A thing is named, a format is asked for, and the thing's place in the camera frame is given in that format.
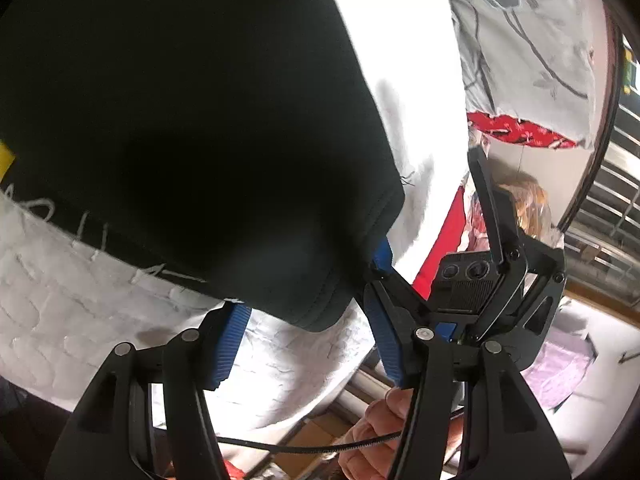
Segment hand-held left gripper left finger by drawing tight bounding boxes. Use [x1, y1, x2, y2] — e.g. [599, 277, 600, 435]
[45, 302, 253, 480]

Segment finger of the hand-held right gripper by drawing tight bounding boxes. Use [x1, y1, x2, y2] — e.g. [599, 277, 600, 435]
[467, 146, 528, 267]
[369, 237, 433, 318]

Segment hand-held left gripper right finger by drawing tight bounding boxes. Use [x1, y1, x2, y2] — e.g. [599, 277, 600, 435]
[362, 282, 573, 480]

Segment black pants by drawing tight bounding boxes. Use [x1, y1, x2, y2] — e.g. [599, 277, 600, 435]
[0, 0, 406, 333]

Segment person's right hand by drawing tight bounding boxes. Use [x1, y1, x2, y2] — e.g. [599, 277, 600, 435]
[336, 387, 418, 480]

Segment red bedsheet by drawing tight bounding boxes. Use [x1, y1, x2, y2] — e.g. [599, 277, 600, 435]
[412, 190, 471, 301]

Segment plastic bag of stuffed toys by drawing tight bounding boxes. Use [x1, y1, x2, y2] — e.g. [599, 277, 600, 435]
[495, 175, 556, 241]

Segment red floral blanket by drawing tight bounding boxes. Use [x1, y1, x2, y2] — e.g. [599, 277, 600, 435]
[467, 110, 578, 152]

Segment metal window grille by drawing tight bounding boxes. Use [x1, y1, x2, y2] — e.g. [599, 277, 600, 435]
[565, 60, 640, 306]

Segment purple cloth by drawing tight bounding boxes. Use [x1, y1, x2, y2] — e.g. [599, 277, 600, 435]
[522, 340, 597, 411]

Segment white quilted bed cover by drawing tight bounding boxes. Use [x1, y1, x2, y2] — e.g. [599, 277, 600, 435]
[0, 0, 471, 431]

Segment grey floral pillow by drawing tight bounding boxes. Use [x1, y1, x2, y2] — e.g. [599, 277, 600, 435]
[437, 0, 598, 151]

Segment black cable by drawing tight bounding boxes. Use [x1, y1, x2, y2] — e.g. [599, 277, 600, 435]
[215, 430, 407, 457]

